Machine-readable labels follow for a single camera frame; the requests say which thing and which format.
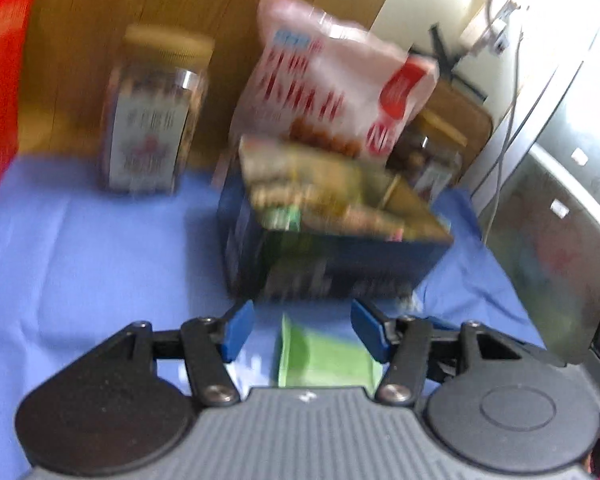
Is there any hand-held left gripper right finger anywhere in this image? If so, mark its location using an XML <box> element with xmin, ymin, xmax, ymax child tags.
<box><xmin>351</xmin><ymin>300</ymin><xmax>566</xmax><ymax>407</ymax></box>

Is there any blue printed cloth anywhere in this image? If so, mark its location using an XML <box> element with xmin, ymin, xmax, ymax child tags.
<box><xmin>0</xmin><ymin>152</ymin><xmax>548</xmax><ymax>480</ymax></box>

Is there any wooden board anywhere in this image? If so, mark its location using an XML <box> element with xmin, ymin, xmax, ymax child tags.
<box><xmin>15</xmin><ymin>0</ymin><xmax>411</xmax><ymax>171</ymax></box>

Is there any pink snack bag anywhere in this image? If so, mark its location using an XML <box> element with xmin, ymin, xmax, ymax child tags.
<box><xmin>227</xmin><ymin>0</ymin><xmax>441</xmax><ymax>166</ymax></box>

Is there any white cable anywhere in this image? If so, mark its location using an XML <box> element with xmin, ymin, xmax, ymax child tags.
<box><xmin>480</xmin><ymin>35</ymin><xmax>523</xmax><ymax>241</ymax></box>

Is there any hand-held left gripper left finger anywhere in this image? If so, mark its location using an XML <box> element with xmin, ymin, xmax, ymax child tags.
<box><xmin>87</xmin><ymin>300</ymin><xmax>256</xmax><ymax>408</ymax></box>

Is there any cashew jar with gold lid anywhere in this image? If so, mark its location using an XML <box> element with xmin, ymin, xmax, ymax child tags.
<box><xmin>97</xmin><ymin>24</ymin><xmax>216</xmax><ymax>197</ymax></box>

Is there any pecan jar with gold lid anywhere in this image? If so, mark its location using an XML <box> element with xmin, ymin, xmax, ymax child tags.
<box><xmin>390</xmin><ymin>110</ymin><xmax>468</xmax><ymax>201</ymax></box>

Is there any clear seed packet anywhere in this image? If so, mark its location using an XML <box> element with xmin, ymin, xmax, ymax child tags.
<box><xmin>240</xmin><ymin>136</ymin><xmax>381</xmax><ymax>216</ymax></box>

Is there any brown rounded board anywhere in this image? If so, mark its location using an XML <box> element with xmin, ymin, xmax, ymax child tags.
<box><xmin>420</xmin><ymin>77</ymin><xmax>496</xmax><ymax>186</ymax></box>

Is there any light green packet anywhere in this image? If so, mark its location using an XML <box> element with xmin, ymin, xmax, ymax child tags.
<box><xmin>276</xmin><ymin>312</ymin><xmax>383</xmax><ymax>388</ymax></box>

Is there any red gift box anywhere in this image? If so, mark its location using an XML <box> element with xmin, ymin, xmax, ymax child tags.
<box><xmin>0</xmin><ymin>0</ymin><xmax>38</xmax><ymax>203</ymax></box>

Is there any black cardboard box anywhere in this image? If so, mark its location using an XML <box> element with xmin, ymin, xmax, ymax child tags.
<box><xmin>215</xmin><ymin>135</ymin><xmax>455</xmax><ymax>303</ymax></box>

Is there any white power strip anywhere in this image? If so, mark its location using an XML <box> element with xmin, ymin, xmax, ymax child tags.
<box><xmin>460</xmin><ymin>0</ymin><xmax>523</xmax><ymax>53</ymax></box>

